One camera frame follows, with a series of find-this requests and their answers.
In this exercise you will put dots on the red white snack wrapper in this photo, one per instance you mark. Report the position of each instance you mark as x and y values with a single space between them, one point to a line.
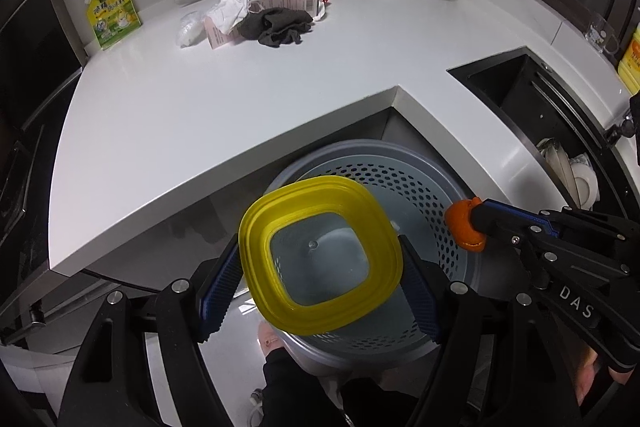
300 0

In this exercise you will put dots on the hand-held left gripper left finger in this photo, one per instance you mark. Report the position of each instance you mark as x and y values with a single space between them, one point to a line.
220 292

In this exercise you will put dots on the white tissue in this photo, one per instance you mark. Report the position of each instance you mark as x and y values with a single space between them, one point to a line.
235 2

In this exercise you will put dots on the black kitchen sink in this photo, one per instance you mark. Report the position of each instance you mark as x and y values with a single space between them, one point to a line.
505 87

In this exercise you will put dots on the white bowl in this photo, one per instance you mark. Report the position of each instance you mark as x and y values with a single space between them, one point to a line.
586 184

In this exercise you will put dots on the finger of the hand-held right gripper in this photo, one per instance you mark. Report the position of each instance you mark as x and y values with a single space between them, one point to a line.
590 222
500 224

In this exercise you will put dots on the green yellow pouch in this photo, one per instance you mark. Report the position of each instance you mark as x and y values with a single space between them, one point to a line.
112 17

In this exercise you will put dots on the orange peel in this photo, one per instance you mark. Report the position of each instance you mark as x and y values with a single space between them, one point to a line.
462 224

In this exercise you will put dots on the person's dark trousers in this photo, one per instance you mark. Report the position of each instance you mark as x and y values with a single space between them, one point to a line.
280 382

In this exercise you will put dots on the metal faucet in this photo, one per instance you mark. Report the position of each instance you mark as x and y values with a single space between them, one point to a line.
620 127

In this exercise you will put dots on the yellow bottle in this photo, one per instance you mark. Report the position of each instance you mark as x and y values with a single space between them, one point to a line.
631 62

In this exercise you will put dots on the yellow plastic container lid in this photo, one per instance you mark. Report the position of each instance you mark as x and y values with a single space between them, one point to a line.
257 237

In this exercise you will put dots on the clear plastic strip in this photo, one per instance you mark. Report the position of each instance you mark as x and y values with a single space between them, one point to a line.
220 38

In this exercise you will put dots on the person's pink slipper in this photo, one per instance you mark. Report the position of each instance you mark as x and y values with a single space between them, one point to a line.
270 338

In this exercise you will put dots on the grey perforated trash bin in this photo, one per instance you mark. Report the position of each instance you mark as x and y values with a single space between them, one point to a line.
400 187

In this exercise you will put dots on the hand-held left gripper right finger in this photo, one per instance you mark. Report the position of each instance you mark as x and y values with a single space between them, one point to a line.
420 292

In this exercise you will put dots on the clear plastic bag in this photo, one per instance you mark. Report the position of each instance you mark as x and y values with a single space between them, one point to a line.
189 28

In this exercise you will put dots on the cream plate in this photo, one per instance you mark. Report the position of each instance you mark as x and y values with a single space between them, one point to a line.
555 157

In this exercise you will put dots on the dark grey cloth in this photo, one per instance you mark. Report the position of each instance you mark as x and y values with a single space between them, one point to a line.
277 27

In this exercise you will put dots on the black integrated stove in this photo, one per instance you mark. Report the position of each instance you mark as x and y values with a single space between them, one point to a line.
40 57

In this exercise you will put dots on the glass mug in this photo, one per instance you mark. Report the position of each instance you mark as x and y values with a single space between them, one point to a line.
600 37

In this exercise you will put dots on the person's right hand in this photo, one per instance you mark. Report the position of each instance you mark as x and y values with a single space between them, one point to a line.
592 372

